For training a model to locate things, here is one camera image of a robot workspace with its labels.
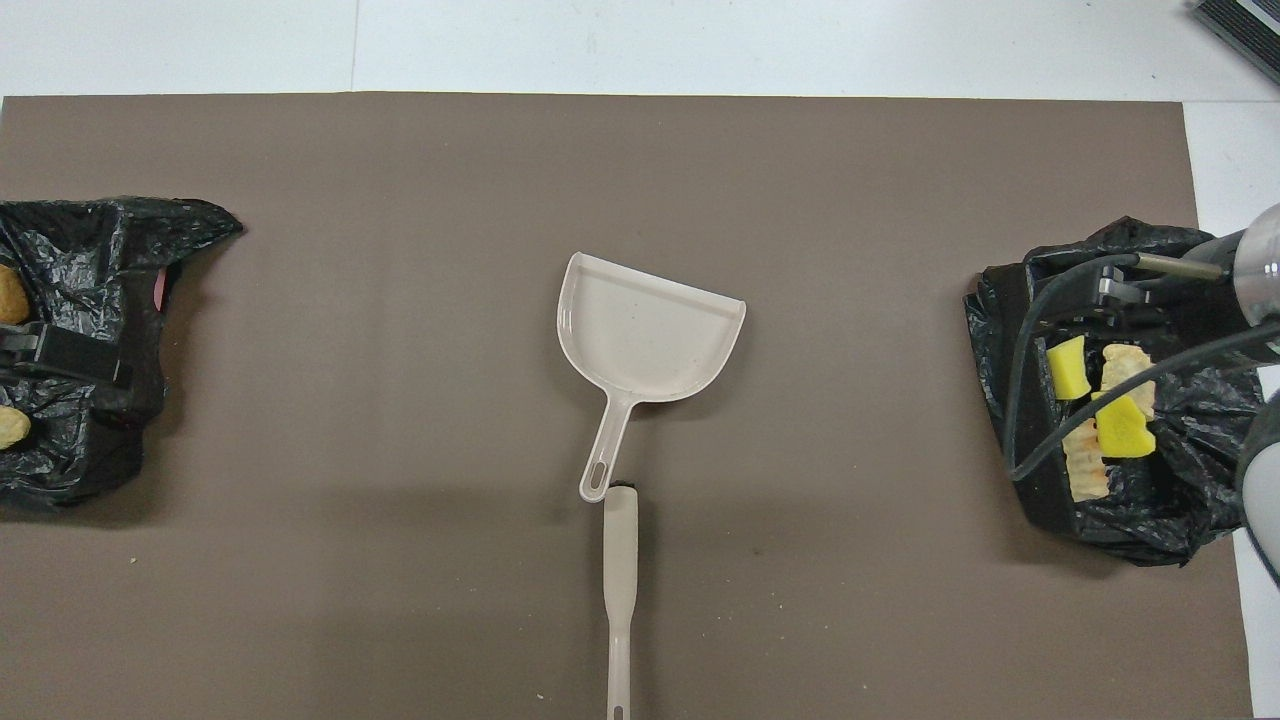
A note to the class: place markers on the yellow sponge wedge with imprint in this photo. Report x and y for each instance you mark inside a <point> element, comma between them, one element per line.
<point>1125,430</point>

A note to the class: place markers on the beige hand brush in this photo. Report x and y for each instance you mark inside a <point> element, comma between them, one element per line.
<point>620,560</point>

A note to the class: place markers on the ribbed beige foam chunk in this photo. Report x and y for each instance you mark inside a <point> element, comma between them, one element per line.
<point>1085,465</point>

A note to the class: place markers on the brown table mat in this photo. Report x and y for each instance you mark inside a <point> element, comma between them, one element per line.
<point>800,170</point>

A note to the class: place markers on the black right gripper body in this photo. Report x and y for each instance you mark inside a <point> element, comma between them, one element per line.
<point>1195,300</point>

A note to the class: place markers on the pale beige foam chunk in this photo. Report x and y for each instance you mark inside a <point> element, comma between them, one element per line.
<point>12,426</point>

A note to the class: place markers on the beige plastic dustpan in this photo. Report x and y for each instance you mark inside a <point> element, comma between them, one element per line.
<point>650,330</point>

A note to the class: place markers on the dark ribbed panel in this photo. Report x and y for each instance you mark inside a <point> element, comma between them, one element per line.
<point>1245,25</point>

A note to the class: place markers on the red bin beneath black bag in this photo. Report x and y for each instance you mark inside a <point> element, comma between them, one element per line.
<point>160,287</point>

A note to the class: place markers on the small yellow sponge wedge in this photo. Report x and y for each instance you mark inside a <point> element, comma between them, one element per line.
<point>1068,370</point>

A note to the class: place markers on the black trash bag bin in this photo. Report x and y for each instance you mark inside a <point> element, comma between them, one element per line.
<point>100,240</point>
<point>1150,500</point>

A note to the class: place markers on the orange brown foam lump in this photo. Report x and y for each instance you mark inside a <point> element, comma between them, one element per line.
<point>10,295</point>

